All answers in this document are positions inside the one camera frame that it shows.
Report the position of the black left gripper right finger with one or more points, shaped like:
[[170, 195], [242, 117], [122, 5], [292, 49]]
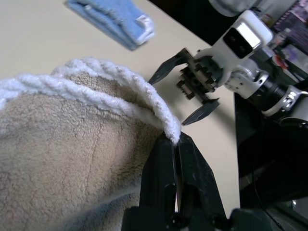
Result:
[[197, 183]]

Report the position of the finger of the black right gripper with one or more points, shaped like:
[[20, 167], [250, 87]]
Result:
[[202, 111], [168, 66]]

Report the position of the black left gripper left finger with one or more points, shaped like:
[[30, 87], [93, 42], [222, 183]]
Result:
[[156, 173]]

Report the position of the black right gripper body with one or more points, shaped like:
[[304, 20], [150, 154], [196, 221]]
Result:
[[199, 77]]

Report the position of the beige towel with white trim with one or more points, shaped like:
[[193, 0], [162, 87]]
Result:
[[72, 144]]

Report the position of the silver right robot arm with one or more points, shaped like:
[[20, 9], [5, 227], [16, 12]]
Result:
[[252, 81]]

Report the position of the blue folded towel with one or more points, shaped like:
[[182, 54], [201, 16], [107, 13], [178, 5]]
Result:
[[120, 21]]

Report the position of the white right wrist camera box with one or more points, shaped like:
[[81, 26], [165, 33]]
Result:
[[243, 41]]

